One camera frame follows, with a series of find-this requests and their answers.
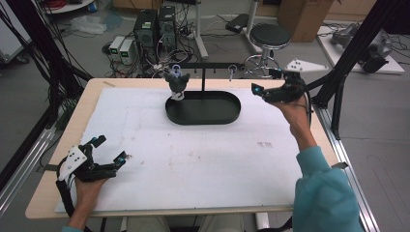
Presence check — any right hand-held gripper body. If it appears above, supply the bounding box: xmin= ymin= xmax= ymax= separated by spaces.
xmin=261 ymin=58 xmax=330 ymax=104

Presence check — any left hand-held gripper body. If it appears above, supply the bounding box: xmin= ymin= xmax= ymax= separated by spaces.
xmin=57 ymin=144 xmax=119 ymax=183

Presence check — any black hanger stand with tray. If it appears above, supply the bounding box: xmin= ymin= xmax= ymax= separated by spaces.
xmin=164 ymin=62 xmax=246 ymax=127

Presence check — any grey and black plush keychain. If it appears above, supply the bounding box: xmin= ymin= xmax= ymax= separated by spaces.
xmin=163 ymin=64 xmax=191 ymax=102

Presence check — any person's left hand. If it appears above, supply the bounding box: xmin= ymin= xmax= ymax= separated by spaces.
xmin=73 ymin=177 xmax=110 ymax=211

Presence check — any person's right hand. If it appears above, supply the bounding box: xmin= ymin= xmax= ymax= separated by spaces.
xmin=273 ymin=96 xmax=313 ymax=135

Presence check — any black round stool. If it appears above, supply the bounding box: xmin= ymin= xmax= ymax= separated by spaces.
xmin=243 ymin=22 xmax=293 ymax=79

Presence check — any white floor platform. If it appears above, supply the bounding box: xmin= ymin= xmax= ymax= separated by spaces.
xmin=316 ymin=25 xmax=405 ymax=75

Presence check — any large cardboard box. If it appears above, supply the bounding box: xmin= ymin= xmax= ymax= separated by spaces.
xmin=278 ymin=0 xmax=335 ymax=44

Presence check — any black flat box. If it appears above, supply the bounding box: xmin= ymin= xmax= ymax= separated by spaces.
xmin=225 ymin=13 xmax=249 ymax=34

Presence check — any white table mat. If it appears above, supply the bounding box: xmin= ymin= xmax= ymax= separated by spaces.
xmin=54 ymin=86 xmax=304 ymax=214

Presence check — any white standing desk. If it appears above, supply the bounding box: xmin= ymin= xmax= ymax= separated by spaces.
xmin=192 ymin=0 xmax=263 ymax=60

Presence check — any grey machine part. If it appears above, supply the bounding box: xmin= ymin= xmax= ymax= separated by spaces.
xmin=330 ymin=22 xmax=359 ymax=46

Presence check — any black machine part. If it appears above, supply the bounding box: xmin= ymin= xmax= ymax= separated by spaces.
xmin=359 ymin=32 xmax=395 ymax=74

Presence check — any white power supply unit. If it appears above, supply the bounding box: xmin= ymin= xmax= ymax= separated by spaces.
xmin=119 ymin=39 xmax=135 ymax=66
xmin=108 ymin=36 xmax=126 ymax=62

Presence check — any white plastic bag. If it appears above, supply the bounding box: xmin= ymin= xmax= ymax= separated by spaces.
xmin=69 ymin=14 xmax=107 ymax=35

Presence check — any black computer tower with label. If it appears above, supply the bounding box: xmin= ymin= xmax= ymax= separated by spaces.
xmin=133 ymin=9 xmax=160 ymax=64

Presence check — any white round table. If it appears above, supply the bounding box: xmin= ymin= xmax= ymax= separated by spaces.
xmin=42 ymin=0 xmax=96 ymax=15

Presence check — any white cabinet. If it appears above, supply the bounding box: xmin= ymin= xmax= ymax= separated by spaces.
xmin=0 ymin=0 xmax=33 ymax=64

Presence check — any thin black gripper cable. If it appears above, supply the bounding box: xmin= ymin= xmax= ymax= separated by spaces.
xmin=301 ymin=85 xmax=314 ymax=129

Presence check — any black sleeved gripper cable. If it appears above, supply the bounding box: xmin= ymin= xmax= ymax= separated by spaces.
xmin=55 ymin=178 xmax=78 ymax=218

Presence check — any aluminium rail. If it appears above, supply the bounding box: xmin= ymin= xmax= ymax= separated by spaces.
xmin=313 ymin=104 xmax=381 ymax=232
xmin=0 ymin=127 xmax=56 ymax=214

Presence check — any black aluminium frame post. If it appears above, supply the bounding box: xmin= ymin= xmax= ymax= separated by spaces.
xmin=306 ymin=0 xmax=410 ymax=109

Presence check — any bundle of floor cables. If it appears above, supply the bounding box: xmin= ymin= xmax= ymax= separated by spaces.
xmin=102 ymin=42 xmax=194 ymax=78

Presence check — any black frame post with cables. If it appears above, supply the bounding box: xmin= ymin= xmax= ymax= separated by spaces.
xmin=6 ymin=0 xmax=95 ymax=130

